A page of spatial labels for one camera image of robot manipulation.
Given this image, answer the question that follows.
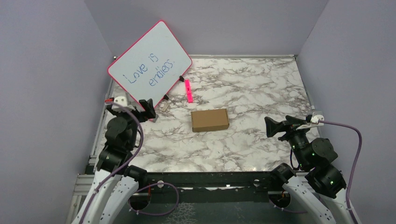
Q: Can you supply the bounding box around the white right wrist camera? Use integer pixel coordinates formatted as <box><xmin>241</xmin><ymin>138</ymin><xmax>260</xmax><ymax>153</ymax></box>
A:
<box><xmin>297</xmin><ymin>112</ymin><xmax>324</xmax><ymax>130</ymax></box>

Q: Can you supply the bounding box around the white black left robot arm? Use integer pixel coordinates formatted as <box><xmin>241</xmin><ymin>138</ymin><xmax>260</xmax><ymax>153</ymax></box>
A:
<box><xmin>73</xmin><ymin>97</ymin><xmax>156</xmax><ymax>224</ymax></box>

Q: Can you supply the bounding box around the pink marker pen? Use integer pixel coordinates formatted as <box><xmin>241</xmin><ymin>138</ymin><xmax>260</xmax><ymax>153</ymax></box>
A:
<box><xmin>184</xmin><ymin>79</ymin><xmax>193</xmax><ymax>103</ymax></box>

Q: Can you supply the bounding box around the pink grey whiteboard eraser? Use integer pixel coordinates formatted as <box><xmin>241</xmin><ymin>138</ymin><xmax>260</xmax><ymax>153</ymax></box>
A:
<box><xmin>150</xmin><ymin>114</ymin><xmax>159</xmax><ymax>123</ymax></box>

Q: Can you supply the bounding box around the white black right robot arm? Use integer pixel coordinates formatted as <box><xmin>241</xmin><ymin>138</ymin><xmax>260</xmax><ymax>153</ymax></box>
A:
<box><xmin>264</xmin><ymin>113</ymin><xmax>362</xmax><ymax>224</ymax></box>

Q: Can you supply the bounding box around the pink-framed whiteboard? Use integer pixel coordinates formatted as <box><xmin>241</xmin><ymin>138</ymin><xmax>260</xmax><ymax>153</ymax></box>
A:
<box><xmin>107</xmin><ymin>20</ymin><xmax>192</xmax><ymax>106</ymax></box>

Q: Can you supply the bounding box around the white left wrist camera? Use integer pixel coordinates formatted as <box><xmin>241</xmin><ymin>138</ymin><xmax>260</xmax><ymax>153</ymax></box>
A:
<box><xmin>105</xmin><ymin>96</ymin><xmax>135</xmax><ymax>112</ymax></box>

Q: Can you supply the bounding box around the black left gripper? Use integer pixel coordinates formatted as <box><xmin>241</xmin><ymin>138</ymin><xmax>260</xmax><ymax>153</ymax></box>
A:
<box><xmin>108</xmin><ymin>98</ymin><xmax>156</xmax><ymax>148</ymax></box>

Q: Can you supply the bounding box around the brown cardboard box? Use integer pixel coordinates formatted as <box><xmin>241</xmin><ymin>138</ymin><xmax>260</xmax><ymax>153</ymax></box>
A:
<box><xmin>191</xmin><ymin>109</ymin><xmax>230</xmax><ymax>132</ymax></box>

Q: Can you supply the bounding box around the aluminium frame rail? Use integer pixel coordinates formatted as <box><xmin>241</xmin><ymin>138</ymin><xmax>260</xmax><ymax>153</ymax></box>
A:
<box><xmin>65</xmin><ymin>171</ymin><xmax>354</xmax><ymax>224</ymax></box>

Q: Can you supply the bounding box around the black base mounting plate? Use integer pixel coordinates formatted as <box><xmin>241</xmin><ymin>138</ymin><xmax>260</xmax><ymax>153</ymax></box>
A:
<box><xmin>128</xmin><ymin>171</ymin><xmax>283</xmax><ymax>204</ymax></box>

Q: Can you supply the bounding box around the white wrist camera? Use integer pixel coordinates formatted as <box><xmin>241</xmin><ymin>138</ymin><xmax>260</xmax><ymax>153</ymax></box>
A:
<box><xmin>297</xmin><ymin>112</ymin><xmax>324</xmax><ymax>130</ymax></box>
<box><xmin>105</xmin><ymin>96</ymin><xmax>135</xmax><ymax>112</ymax></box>

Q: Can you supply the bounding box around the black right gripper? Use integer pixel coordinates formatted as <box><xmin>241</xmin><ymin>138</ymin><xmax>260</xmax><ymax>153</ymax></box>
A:
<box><xmin>265</xmin><ymin>114</ymin><xmax>311</xmax><ymax>168</ymax></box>

